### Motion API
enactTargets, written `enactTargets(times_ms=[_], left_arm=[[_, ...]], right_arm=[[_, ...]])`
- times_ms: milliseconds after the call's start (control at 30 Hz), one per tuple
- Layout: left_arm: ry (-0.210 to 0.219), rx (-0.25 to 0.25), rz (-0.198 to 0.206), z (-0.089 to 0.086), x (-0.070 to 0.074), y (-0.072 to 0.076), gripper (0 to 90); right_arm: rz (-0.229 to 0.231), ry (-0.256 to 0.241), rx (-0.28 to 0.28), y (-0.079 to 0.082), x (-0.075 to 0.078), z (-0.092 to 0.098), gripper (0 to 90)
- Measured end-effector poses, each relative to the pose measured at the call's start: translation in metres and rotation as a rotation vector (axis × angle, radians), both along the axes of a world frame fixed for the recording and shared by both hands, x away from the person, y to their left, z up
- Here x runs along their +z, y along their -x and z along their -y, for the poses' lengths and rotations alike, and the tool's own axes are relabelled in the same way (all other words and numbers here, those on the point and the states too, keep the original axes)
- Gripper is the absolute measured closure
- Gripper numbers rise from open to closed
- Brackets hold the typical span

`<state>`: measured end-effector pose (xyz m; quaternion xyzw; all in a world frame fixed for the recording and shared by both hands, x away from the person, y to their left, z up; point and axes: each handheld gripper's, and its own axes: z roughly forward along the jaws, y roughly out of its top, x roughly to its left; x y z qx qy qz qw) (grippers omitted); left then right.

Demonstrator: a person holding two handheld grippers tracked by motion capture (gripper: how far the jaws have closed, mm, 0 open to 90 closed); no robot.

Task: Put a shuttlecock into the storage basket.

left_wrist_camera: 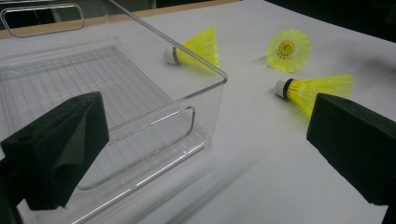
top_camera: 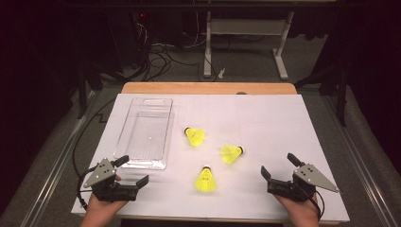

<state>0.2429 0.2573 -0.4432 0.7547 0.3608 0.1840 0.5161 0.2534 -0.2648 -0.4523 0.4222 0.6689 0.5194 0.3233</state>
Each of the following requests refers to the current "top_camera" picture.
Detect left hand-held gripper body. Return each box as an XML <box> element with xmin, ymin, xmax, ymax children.
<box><xmin>82</xmin><ymin>158</ymin><xmax>139</xmax><ymax>202</ymax></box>

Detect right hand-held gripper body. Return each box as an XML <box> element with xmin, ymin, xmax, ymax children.
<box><xmin>267</xmin><ymin>163</ymin><xmax>340</xmax><ymax>203</ymax></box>

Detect yellow shuttlecock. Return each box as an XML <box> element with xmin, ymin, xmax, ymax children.
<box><xmin>183</xmin><ymin>126</ymin><xmax>206</xmax><ymax>148</ymax></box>
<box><xmin>219</xmin><ymin>144</ymin><xmax>246</xmax><ymax>166</ymax></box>
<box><xmin>194</xmin><ymin>165</ymin><xmax>218</xmax><ymax>194</ymax></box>

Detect clear plastic tray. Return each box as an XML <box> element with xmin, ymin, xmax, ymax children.
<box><xmin>113</xmin><ymin>97</ymin><xmax>174</xmax><ymax>171</ymax></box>

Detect person's left hand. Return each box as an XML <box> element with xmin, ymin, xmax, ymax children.
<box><xmin>85</xmin><ymin>192</ymin><xmax>129</xmax><ymax>221</ymax></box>

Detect person's right hand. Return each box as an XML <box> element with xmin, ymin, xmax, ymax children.
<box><xmin>273</xmin><ymin>192</ymin><xmax>321</xmax><ymax>223</ymax></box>

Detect white board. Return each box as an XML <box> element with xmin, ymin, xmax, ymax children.
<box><xmin>70</xmin><ymin>93</ymin><xmax>351</xmax><ymax>223</ymax></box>

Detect black metal stand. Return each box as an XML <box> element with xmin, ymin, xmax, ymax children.
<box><xmin>77</xmin><ymin>62</ymin><xmax>105</xmax><ymax>121</ymax></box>
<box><xmin>294</xmin><ymin>62</ymin><xmax>351</xmax><ymax>127</ymax></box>

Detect wooden table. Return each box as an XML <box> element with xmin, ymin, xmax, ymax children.
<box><xmin>117</xmin><ymin>81</ymin><xmax>343</xmax><ymax>226</ymax></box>

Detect black equipment with red light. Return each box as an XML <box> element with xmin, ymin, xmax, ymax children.
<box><xmin>107</xmin><ymin>9</ymin><xmax>149</xmax><ymax>70</ymax></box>

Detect left hand-held gripper cable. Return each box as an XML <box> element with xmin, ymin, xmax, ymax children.
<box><xmin>72</xmin><ymin>97</ymin><xmax>117</xmax><ymax>211</ymax></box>

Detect hand-held gripper cable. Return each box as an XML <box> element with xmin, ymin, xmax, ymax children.
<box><xmin>310</xmin><ymin>188</ymin><xmax>325</xmax><ymax>220</ymax></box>
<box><xmin>72</xmin><ymin>97</ymin><xmax>117</xmax><ymax>211</ymax></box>

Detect right hand-held gripper cable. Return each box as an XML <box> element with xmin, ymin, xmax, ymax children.
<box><xmin>310</xmin><ymin>188</ymin><xmax>325</xmax><ymax>220</ymax></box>

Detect metal floor rail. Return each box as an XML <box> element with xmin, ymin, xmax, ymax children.
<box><xmin>22</xmin><ymin>89</ymin><xmax>102</xmax><ymax>227</ymax></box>
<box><xmin>321</xmin><ymin>94</ymin><xmax>398</xmax><ymax>227</ymax></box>

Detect tangle of black floor cables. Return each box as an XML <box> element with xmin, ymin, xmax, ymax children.
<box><xmin>135</xmin><ymin>18</ymin><xmax>218</xmax><ymax>83</ymax></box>

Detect white metal desk frame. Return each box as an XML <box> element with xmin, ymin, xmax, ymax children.
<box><xmin>202</xmin><ymin>10</ymin><xmax>296</xmax><ymax>81</ymax></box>

